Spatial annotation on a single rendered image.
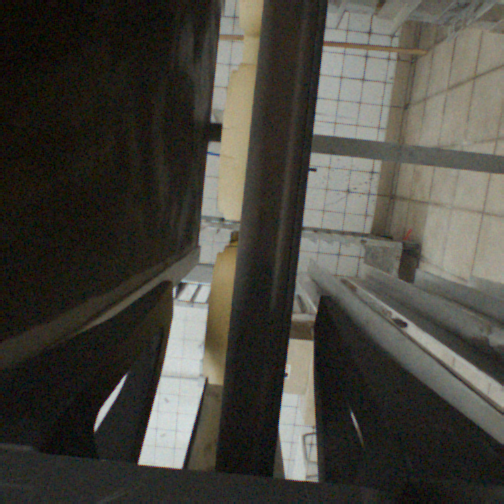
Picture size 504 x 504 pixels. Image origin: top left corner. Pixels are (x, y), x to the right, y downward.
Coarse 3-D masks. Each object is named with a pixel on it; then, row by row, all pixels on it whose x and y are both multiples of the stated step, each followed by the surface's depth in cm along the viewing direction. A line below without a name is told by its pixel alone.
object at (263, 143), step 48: (288, 0) 10; (288, 48) 10; (288, 96) 10; (288, 144) 11; (288, 192) 11; (240, 240) 11; (288, 240) 11; (240, 288) 11; (288, 288) 11; (240, 336) 11; (288, 336) 11; (240, 384) 11; (240, 432) 11
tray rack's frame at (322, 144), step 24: (360, 0) 68; (384, 0) 68; (432, 0) 68; (480, 24) 69; (312, 144) 71; (336, 144) 71; (360, 144) 71; (384, 144) 71; (456, 168) 72; (480, 168) 72
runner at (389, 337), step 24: (312, 264) 69; (312, 288) 58; (336, 288) 49; (360, 312) 38; (384, 336) 31; (408, 336) 27; (408, 360) 27; (432, 360) 23; (432, 384) 23; (456, 384) 21; (480, 408) 18
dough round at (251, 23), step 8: (240, 0) 14; (248, 0) 13; (256, 0) 13; (240, 8) 14; (248, 8) 14; (256, 8) 13; (240, 16) 14; (248, 16) 14; (256, 16) 14; (240, 24) 15; (248, 24) 14; (256, 24) 14; (248, 32) 15; (256, 32) 15
